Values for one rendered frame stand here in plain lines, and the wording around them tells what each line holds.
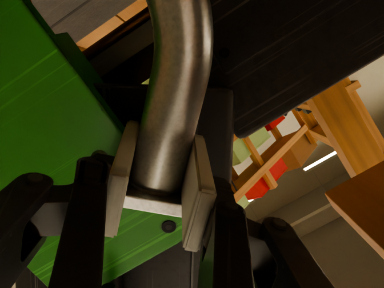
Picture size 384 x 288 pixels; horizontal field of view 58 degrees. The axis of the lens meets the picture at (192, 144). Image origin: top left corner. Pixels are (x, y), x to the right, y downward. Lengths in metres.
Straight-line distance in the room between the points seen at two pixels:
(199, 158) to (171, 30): 0.06
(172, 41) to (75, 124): 0.08
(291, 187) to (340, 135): 8.66
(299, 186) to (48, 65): 9.54
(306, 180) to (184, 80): 9.54
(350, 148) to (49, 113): 0.90
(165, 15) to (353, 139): 0.90
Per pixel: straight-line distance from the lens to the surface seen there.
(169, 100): 0.17
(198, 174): 0.15
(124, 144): 0.16
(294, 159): 4.20
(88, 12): 0.83
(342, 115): 1.02
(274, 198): 9.69
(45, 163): 0.23
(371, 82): 9.85
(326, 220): 7.84
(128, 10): 1.00
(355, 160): 1.05
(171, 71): 0.17
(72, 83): 0.21
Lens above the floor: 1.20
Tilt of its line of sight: 4 degrees up
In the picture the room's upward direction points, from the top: 148 degrees clockwise
